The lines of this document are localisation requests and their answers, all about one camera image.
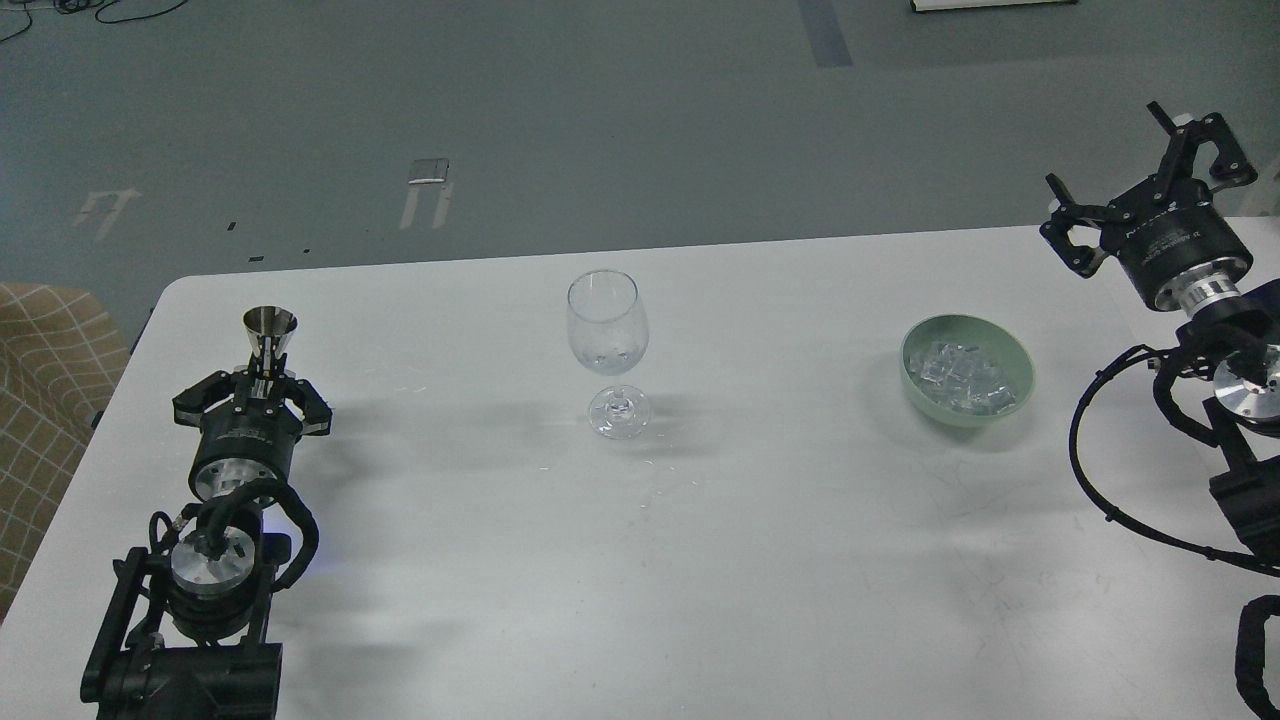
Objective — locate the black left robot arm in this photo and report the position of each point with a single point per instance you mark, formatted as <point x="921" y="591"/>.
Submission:
<point x="185" y="635"/>

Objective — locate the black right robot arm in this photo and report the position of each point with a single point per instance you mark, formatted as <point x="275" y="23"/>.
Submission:
<point x="1155" y="594"/>

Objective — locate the steel double jigger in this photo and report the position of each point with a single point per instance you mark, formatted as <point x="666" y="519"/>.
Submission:
<point x="269" y="329"/>

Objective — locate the clear ice cubes pile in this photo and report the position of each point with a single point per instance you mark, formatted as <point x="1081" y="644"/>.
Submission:
<point x="962" y="379"/>

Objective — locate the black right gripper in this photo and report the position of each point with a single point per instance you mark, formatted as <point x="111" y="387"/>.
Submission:
<point x="1180" y="250"/>

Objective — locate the clear wine glass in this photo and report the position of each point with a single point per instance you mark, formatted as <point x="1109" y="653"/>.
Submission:
<point x="608" y="333"/>

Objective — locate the green bowl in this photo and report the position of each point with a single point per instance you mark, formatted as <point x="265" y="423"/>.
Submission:
<point x="967" y="330"/>

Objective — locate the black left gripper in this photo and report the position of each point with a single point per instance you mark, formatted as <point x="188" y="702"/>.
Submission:
<point x="241" y="441"/>

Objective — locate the beige checked chair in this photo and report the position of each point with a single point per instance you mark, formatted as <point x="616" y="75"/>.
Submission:
<point x="61" y="360"/>

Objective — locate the metal floor plate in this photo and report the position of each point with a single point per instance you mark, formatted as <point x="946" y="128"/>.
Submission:
<point x="428" y="171"/>

